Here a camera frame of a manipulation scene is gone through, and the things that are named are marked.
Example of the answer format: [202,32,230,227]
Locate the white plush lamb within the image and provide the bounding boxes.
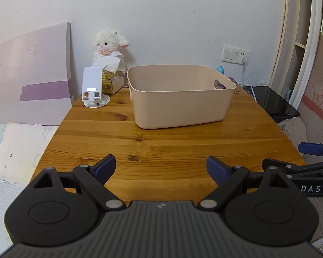
[94,30,130,60]

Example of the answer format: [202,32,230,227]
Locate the white plug cable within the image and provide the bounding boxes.
[241,57,258,101]

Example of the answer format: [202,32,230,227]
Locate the beige plastic storage bin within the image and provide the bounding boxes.
[127,64,237,130]

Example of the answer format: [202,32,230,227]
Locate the grey cloth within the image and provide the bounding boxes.
[281,118,309,156]

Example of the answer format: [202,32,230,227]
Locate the purple and white headboard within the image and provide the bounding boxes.
[0,21,75,126]

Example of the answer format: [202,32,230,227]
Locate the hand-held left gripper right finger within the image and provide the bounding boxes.
[197,155,295,211]

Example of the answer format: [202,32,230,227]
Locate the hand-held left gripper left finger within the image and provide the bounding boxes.
[32,154,126,212]

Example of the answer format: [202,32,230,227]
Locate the white wall socket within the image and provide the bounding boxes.
[222,46,250,65]

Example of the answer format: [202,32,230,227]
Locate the white pillow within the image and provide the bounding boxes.
[0,122,60,189]

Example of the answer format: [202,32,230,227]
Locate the white shelf frame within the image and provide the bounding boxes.
[269,0,323,111]

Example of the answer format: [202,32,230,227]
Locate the black side table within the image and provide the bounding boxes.
[242,85,301,124]

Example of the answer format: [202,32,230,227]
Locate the white crumpled tissue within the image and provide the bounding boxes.
[92,51,125,75]

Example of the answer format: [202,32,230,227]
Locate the white phone stand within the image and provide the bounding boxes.
[81,67,111,108]

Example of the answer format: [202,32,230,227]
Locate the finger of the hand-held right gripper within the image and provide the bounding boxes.
[262,158,323,177]
[298,142,323,160]

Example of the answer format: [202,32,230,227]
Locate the gold tissue box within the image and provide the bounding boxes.
[101,70,124,95]

